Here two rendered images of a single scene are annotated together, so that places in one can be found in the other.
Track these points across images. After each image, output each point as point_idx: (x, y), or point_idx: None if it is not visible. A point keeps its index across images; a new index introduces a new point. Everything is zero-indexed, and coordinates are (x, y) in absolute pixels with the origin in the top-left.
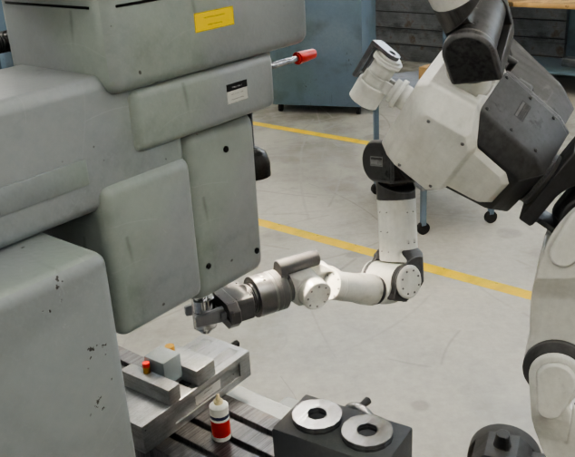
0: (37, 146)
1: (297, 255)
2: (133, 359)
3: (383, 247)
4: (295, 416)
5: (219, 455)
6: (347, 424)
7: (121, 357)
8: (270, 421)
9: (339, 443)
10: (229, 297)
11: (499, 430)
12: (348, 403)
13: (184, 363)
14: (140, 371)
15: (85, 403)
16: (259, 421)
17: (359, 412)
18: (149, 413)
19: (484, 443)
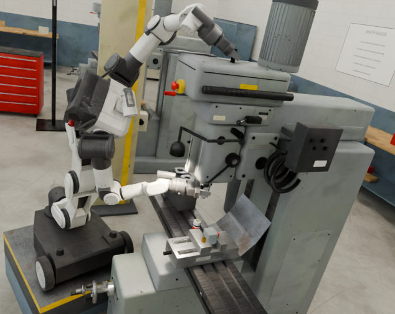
0: None
1: (166, 172)
2: (207, 288)
3: (113, 181)
4: (193, 179)
5: (199, 228)
6: (183, 172)
7: (212, 293)
8: (175, 229)
9: (187, 174)
10: (196, 182)
11: (58, 250)
12: (95, 289)
13: (200, 233)
14: (219, 238)
15: None
16: (178, 231)
17: (175, 176)
18: (220, 233)
19: (63, 258)
